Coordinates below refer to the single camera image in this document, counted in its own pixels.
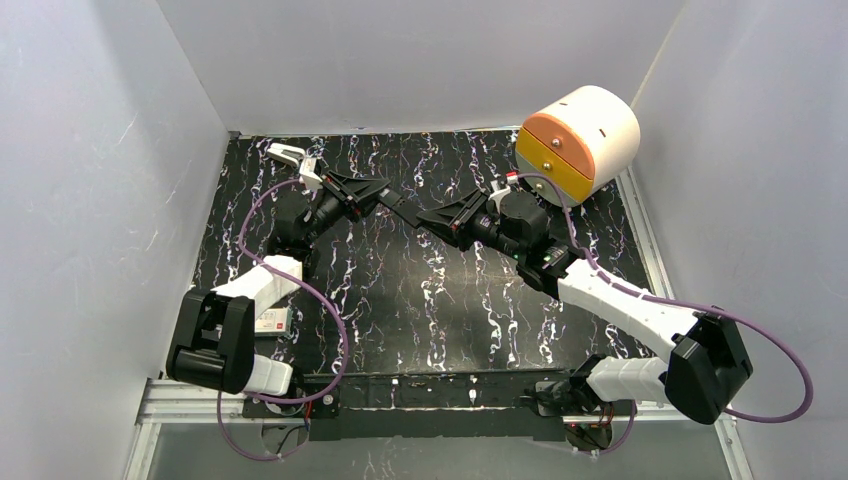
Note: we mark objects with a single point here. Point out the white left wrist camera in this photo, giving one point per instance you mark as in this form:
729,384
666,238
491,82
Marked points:
309,172

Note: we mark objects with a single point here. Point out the round orange drawer cabinet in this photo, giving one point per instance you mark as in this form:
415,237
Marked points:
580,142

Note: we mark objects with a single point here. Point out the white battery box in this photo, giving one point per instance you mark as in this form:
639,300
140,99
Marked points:
274,322

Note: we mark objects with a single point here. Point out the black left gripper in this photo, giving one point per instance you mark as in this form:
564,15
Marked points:
333,191

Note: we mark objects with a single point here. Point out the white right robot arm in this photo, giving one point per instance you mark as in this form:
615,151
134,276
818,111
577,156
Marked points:
699,361

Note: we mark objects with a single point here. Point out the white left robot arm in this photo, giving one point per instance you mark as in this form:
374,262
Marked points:
213,341

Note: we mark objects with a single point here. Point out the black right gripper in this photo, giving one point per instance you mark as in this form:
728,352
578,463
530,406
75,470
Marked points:
468,217

